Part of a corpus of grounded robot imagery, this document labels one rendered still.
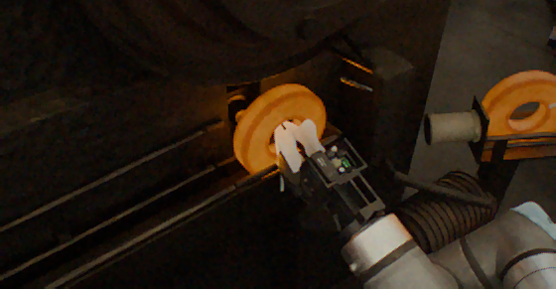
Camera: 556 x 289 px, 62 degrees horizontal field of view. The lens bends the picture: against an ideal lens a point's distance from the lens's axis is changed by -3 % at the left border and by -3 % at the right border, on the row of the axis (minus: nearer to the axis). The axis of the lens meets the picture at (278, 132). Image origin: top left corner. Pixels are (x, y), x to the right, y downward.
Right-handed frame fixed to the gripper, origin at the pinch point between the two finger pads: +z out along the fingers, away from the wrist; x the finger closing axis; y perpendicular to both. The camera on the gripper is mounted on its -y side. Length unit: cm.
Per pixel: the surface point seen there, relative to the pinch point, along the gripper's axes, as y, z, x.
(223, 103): 1.9, 7.1, 6.5
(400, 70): 6.0, -1.8, -21.2
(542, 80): 9.0, -15.9, -40.8
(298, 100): 5.6, 0.5, -2.0
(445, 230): -16.9, -24.9, -24.7
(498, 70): -86, 24, -161
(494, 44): -91, 40, -180
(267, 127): 3.2, -0.3, 3.4
